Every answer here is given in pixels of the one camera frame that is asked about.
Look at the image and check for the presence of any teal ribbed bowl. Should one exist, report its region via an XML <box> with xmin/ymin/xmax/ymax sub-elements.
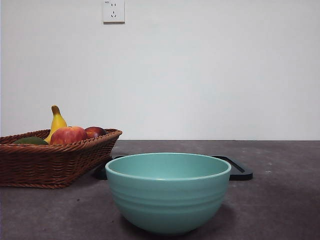
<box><xmin>104</xmin><ymin>152</ymin><xmax>232</xmax><ymax>236</ymax></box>

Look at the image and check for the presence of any green avocado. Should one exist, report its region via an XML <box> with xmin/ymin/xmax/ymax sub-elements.
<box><xmin>12</xmin><ymin>136</ymin><xmax>49</xmax><ymax>146</ymax></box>

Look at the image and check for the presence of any dark red apple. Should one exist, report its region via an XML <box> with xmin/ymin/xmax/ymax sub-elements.
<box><xmin>84</xmin><ymin>126</ymin><xmax>107</xmax><ymax>139</ymax></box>

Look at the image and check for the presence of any red yellow apple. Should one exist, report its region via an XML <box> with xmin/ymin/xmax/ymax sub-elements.
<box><xmin>49</xmin><ymin>126</ymin><xmax>88</xmax><ymax>145</ymax></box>

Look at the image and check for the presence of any black rectangular tray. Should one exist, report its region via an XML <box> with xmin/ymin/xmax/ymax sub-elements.
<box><xmin>93</xmin><ymin>154</ymin><xmax>253</xmax><ymax>181</ymax></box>

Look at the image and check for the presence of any yellow banana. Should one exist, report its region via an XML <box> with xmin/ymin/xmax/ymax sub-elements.
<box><xmin>44</xmin><ymin>105</ymin><xmax>68</xmax><ymax>145</ymax></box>

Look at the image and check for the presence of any brown wicker basket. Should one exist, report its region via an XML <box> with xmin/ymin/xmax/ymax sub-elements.
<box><xmin>0</xmin><ymin>128</ymin><xmax>123</xmax><ymax>189</ymax></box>

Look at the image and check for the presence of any white wall socket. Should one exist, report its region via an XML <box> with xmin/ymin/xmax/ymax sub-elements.
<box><xmin>103</xmin><ymin>0</ymin><xmax>126</xmax><ymax>25</ymax></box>

